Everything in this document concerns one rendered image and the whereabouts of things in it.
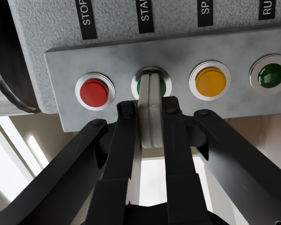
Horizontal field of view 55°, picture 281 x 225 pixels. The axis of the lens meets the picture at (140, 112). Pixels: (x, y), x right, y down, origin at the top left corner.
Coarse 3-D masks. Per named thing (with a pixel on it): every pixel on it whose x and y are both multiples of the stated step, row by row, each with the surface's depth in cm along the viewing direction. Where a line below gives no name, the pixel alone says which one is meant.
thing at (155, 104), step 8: (152, 80) 21; (152, 88) 19; (152, 96) 18; (160, 96) 18; (152, 104) 17; (160, 104) 17; (152, 112) 17; (160, 112) 17; (152, 120) 17; (160, 120) 17; (152, 128) 17; (160, 128) 17; (160, 136) 17; (160, 144) 17
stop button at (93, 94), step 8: (88, 80) 24; (96, 80) 23; (80, 88) 24; (88, 88) 24; (96, 88) 24; (104, 88) 24; (80, 96) 24; (88, 96) 24; (96, 96) 24; (104, 96) 24; (88, 104) 24; (96, 104) 24
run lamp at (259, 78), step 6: (264, 66) 23; (270, 66) 22; (276, 66) 22; (264, 72) 23; (270, 72) 22; (276, 72) 22; (258, 78) 23; (264, 78) 23; (270, 78) 23; (276, 78) 23; (264, 84) 23; (270, 84) 23; (276, 84) 23
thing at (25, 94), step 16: (0, 0) 28; (0, 16) 28; (0, 32) 28; (16, 32) 31; (0, 48) 28; (16, 48) 31; (0, 64) 27; (16, 64) 30; (0, 80) 28; (16, 80) 30; (0, 96) 29; (16, 96) 30; (32, 96) 34; (0, 112) 32; (16, 112) 33; (32, 112) 34
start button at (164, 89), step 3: (159, 75) 23; (159, 78) 23; (162, 78) 23; (138, 81) 23; (162, 81) 23; (138, 84) 23; (162, 84) 23; (165, 84) 23; (138, 87) 24; (162, 87) 23; (165, 87) 24; (138, 90) 24; (162, 90) 23; (165, 90) 24; (138, 93) 24; (162, 93) 24; (162, 96) 24
